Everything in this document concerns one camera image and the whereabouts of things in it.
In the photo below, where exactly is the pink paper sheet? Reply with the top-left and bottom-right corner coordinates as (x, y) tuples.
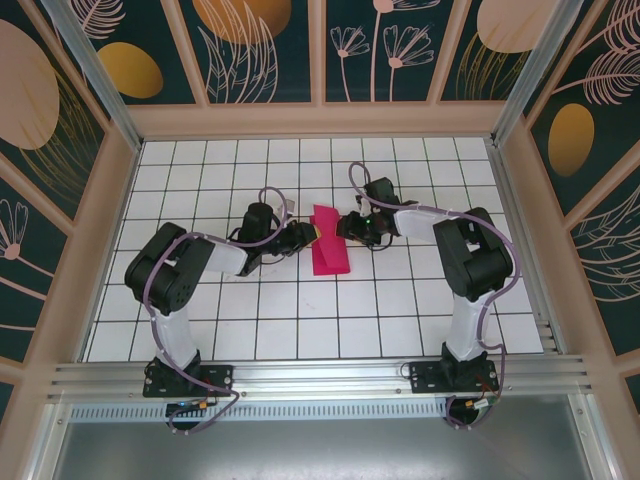
(308, 203), (352, 277)

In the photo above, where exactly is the small controller board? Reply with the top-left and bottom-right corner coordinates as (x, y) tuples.
(462, 394), (502, 414)
(166, 398), (224, 417)

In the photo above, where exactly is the aluminium mounting rail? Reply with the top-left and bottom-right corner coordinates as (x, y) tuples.
(47, 353), (594, 401)

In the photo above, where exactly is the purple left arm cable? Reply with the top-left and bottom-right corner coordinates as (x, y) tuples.
(141, 186), (297, 437)

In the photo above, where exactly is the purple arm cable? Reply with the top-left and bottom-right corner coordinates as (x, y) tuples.
(141, 186), (297, 437)
(348, 160), (521, 432)

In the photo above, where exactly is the aluminium side rail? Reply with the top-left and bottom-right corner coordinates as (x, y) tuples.
(485, 137), (571, 357)

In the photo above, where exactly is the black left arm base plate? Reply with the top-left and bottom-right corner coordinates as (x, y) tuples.
(143, 360), (236, 399)

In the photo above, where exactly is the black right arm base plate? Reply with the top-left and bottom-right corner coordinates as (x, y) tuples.
(408, 358), (499, 396)

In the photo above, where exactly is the slotted grey cable duct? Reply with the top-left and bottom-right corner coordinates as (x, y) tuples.
(69, 403), (451, 422)

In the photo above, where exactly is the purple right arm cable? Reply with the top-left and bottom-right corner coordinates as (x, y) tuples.
(348, 160), (521, 432)

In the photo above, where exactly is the aluminium corner post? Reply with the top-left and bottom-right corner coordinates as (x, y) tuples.
(489, 0), (576, 147)
(39, 0), (146, 152)

